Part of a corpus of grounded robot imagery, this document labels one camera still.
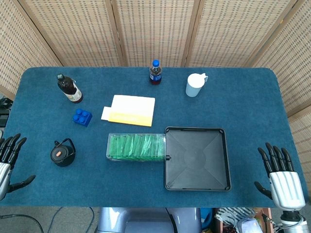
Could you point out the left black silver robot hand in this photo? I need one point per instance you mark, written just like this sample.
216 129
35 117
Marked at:
6 167

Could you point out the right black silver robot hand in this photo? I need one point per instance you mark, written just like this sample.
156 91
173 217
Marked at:
285 187

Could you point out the clear box of green packets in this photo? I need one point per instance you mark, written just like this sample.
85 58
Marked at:
109 145

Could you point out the black square plastic tray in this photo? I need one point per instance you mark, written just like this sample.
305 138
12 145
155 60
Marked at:
194 170

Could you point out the dark brown glass bottle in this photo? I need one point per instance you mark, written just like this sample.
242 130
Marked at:
70 89

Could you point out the green tea packets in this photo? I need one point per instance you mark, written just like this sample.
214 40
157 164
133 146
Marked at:
136 148

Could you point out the black equipment beside table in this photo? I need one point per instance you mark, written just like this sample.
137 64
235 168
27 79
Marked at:
5 119

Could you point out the black cast iron teapot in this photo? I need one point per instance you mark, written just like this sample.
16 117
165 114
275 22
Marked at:
62 155

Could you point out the brown box with clutter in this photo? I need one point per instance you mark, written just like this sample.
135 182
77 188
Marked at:
233 218

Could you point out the blue table cloth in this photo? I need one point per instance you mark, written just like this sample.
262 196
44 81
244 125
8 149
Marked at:
243 109

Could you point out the blue toy building brick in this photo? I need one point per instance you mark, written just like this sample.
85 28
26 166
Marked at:
82 119

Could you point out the white and yellow flat box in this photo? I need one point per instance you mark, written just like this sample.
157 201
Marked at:
133 106

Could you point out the blue-grey robot torso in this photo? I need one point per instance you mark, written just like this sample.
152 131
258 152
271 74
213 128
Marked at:
145 218

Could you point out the cola bottle blue cap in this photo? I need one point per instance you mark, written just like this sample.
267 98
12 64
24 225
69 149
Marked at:
155 75

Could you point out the woven wicker folding screen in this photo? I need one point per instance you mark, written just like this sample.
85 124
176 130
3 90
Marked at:
155 29

